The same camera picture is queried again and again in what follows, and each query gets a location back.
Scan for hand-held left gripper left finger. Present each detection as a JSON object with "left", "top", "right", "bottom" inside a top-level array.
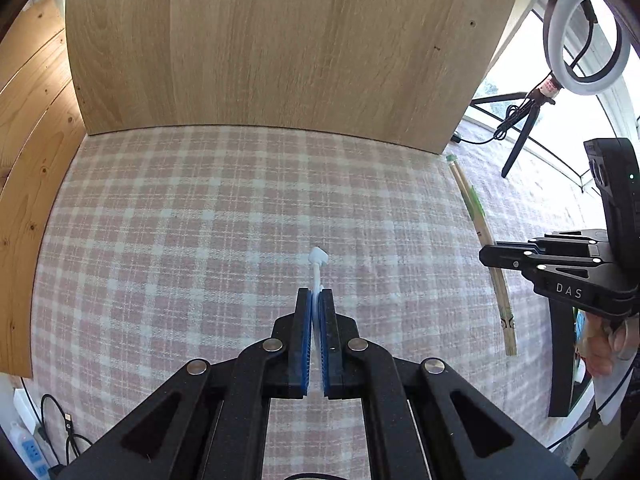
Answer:
[{"left": 59, "top": 287, "right": 313, "bottom": 480}]

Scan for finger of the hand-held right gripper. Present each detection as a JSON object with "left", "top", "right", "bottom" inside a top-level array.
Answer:
[
  {"left": 530, "top": 230, "right": 609, "bottom": 259},
  {"left": 479, "top": 244, "right": 604, "bottom": 272}
]

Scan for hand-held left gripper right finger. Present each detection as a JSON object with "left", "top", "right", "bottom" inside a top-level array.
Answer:
[{"left": 317, "top": 288, "right": 576, "bottom": 480}]

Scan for person's right hand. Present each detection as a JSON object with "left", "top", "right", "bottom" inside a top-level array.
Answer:
[{"left": 582, "top": 317, "right": 640, "bottom": 378}]

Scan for chopsticks in paper sleeve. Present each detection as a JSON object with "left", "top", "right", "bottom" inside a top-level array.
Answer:
[{"left": 446, "top": 156, "right": 518, "bottom": 357}]

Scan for black tripod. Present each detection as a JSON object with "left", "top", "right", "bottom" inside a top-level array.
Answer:
[{"left": 470, "top": 87, "right": 558, "bottom": 178}]

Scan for pink plaid tablecloth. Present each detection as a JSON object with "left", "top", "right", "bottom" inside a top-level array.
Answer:
[{"left": 30, "top": 115, "right": 606, "bottom": 480}]

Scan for red white paper tag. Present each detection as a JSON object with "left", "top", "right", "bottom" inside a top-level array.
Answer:
[{"left": 541, "top": 75, "right": 564, "bottom": 102}]

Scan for white blue power strip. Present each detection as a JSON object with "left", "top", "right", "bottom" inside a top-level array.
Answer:
[{"left": 10, "top": 420, "right": 51, "bottom": 478}]

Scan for light wooden cabinet panel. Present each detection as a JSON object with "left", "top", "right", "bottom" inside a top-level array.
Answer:
[{"left": 65, "top": 0, "right": 526, "bottom": 156}]

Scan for pine wood boards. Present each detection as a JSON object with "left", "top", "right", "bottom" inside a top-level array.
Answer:
[{"left": 0, "top": 0, "right": 88, "bottom": 378}]

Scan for black ring light cable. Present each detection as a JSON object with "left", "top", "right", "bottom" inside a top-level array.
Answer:
[{"left": 457, "top": 102, "right": 526, "bottom": 146}]

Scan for white ring light on tripod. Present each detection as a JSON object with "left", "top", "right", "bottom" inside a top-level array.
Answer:
[{"left": 450, "top": 0, "right": 640, "bottom": 196}]

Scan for thin black cable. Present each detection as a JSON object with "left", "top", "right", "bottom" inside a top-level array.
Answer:
[{"left": 547, "top": 370, "right": 636, "bottom": 452}]

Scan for black usb cable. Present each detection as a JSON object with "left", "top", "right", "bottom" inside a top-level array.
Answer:
[{"left": 40, "top": 393, "right": 94, "bottom": 468}]

